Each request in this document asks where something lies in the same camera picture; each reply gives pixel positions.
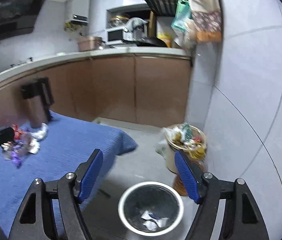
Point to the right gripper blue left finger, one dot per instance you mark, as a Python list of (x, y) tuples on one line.
[(72, 189)]

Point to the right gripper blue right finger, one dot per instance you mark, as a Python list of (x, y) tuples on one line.
[(204, 220)]

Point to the red snack bag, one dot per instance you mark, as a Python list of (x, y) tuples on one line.
[(17, 132)]

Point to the large purple wrapper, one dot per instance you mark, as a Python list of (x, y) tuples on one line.
[(17, 153)]

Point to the white printed wrapper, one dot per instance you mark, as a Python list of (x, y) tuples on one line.
[(152, 222)]

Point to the white metal trash bin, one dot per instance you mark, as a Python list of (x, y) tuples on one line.
[(158, 198)]

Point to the amber oil bottle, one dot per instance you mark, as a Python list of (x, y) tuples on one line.
[(191, 175)]

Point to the blue towel mat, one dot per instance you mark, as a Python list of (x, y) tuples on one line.
[(68, 143)]

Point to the full beige waste basket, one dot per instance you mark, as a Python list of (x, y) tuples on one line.
[(189, 139)]

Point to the black steel electric kettle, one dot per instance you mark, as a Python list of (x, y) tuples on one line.
[(38, 97)]

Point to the brown lower cabinets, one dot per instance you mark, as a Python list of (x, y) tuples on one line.
[(140, 89)]

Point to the brown rice cooker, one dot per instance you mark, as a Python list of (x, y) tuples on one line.
[(89, 43)]

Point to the black frying pan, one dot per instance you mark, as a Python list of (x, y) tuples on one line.
[(147, 42)]

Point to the white microwave oven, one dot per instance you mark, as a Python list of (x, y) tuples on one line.
[(116, 35)]

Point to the white water heater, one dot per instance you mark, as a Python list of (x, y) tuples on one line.
[(77, 12)]

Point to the green hanging bag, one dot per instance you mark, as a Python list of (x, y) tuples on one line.
[(183, 13)]

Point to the steel pots stack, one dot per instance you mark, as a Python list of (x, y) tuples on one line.
[(118, 20)]

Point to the floral hanging apron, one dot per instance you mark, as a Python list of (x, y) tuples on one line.
[(207, 18)]

